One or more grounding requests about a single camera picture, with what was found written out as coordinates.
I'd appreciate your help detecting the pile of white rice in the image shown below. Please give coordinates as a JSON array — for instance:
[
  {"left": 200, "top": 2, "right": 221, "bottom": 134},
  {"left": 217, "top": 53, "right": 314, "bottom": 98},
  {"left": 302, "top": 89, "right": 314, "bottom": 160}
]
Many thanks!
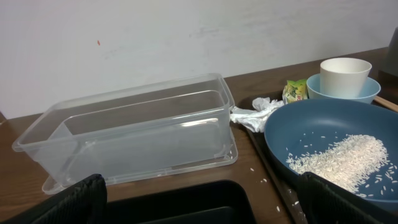
[{"left": 285, "top": 134, "right": 397, "bottom": 199}]

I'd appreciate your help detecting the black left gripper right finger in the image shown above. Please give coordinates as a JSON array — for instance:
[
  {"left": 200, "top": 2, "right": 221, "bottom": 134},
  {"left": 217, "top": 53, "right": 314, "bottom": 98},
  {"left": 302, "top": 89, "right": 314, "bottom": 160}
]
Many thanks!
[{"left": 297, "top": 172, "right": 397, "bottom": 224}]

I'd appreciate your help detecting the brown serving tray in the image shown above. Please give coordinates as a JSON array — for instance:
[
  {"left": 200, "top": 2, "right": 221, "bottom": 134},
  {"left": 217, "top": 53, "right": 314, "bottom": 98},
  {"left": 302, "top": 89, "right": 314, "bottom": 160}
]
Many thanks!
[{"left": 247, "top": 90, "right": 398, "bottom": 224}]

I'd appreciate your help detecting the light blue small bowl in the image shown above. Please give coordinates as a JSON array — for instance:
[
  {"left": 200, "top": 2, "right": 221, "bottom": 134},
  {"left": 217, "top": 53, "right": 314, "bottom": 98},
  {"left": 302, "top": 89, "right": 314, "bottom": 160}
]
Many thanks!
[{"left": 306, "top": 73, "right": 381, "bottom": 104}]

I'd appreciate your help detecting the wooden chopstick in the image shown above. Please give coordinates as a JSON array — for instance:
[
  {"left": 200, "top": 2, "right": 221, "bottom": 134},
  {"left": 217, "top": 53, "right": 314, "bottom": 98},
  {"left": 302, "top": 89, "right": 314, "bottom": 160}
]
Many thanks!
[{"left": 374, "top": 96, "right": 398, "bottom": 112}]

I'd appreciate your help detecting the clear plastic bin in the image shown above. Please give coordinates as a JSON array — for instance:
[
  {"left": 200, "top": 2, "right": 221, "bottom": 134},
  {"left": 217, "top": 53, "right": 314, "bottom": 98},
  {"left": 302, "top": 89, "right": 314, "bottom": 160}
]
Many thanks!
[{"left": 12, "top": 73, "right": 238, "bottom": 195}]

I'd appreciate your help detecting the cream paper cup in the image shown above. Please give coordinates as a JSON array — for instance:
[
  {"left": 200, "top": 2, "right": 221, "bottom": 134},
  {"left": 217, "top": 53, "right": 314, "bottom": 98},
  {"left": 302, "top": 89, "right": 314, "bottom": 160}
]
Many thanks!
[{"left": 320, "top": 57, "right": 373, "bottom": 98}]

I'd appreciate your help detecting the black plastic tray bin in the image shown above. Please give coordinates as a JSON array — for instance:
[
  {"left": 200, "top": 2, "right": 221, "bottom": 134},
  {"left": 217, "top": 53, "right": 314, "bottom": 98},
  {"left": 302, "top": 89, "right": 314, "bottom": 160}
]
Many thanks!
[{"left": 102, "top": 180, "right": 256, "bottom": 224}]

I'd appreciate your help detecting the dark blue plate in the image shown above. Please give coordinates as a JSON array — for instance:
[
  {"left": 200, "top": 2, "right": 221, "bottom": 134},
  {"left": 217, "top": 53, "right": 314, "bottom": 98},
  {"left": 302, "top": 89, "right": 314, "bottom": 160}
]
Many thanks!
[{"left": 264, "top": 100, "right": 397, "bottom": 212}]

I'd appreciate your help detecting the yellow green snack wrapper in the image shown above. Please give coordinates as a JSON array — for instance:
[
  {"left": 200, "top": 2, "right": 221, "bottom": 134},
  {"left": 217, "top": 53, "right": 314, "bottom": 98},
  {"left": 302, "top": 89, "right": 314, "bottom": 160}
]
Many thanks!
[{"left": 282, "top": 79, "right": 308, "bottom": 104}]

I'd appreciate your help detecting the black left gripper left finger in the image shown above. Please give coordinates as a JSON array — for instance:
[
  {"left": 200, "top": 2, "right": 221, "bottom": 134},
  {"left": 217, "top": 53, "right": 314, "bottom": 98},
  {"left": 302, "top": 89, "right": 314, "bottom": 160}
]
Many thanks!
[{"left": 2, "top": 174, "right": 107, "bottom": 224}]

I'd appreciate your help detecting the white tissue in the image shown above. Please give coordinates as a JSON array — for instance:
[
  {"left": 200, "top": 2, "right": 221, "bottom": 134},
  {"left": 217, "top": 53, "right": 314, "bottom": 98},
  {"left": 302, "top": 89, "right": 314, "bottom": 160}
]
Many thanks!
[{"left": 230, "top": 97, "right": 285, "bottom": 133}]

